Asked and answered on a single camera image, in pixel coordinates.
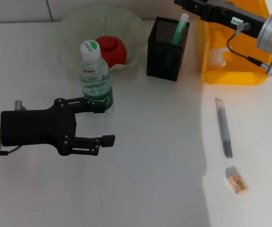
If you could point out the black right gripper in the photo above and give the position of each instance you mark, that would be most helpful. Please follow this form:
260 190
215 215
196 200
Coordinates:
223 11

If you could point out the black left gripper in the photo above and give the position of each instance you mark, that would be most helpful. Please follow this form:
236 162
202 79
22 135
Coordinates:
36 127

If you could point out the green pen with white clip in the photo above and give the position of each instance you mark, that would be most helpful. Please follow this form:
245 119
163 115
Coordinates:
179 28

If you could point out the clear green-label water bottle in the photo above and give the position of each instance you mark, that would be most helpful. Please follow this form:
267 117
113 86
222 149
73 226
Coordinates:
94 78

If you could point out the white paper ball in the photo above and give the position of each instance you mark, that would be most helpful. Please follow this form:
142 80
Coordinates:
217 56

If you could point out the silver glitter pen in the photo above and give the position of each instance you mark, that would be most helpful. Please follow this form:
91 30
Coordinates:
223 127

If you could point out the black mesh pen holder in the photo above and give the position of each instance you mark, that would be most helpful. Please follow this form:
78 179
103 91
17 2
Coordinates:
164 63

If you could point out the pale green glass fruit plate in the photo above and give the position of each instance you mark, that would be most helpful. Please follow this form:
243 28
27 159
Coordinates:
74 28

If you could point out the yellow plastic storage bin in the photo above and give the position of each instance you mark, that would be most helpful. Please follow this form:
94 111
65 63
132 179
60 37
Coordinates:
232 75

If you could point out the silver left gripper stud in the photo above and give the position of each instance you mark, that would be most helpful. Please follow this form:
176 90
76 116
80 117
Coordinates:
19 104

